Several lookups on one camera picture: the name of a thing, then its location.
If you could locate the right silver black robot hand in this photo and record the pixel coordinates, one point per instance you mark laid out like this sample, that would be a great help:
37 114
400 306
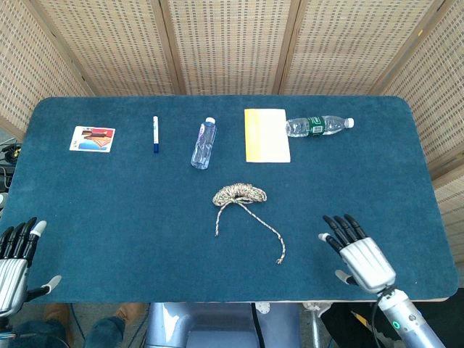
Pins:
366 262

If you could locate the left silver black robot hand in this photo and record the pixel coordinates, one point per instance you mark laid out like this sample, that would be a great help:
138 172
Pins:
12 268

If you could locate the blue jeans leg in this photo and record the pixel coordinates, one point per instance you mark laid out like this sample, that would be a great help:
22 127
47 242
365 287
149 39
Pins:
105 331
36 335

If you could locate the metal table leg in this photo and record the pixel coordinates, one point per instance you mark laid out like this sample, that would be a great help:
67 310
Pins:
316 330

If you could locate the grey electrical device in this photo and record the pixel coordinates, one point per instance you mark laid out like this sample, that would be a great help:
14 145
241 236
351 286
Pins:
5 177

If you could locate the woven bamboo screen panel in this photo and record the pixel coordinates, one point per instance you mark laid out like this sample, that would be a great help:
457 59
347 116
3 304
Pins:
453 217
355 47
108 47
431 94
232 47
21 72

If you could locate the blue felt table cover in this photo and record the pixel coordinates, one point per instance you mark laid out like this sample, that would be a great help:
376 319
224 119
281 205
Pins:
108 203

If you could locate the brown leather shoe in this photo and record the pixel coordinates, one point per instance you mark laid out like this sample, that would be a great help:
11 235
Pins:
130 311

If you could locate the clear bottle green label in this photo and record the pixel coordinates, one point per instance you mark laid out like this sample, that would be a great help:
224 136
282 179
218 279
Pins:
326 125

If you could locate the illustrated picture card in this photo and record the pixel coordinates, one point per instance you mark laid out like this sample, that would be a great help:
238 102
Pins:
92 139

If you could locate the yellow white notebook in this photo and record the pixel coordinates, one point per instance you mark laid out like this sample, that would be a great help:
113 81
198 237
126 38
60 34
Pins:
268 136

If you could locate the blue-grey robot torso base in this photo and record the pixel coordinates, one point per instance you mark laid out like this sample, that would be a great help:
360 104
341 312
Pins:
217 326

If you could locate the white marker blue cap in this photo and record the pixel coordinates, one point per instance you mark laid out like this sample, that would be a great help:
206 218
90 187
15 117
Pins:
156 134

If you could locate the clear bottle pale blue label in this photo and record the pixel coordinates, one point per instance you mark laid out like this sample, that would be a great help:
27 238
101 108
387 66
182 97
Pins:
203 145

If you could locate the white table bracket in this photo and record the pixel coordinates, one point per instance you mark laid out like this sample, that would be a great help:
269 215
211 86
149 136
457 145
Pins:
262 308

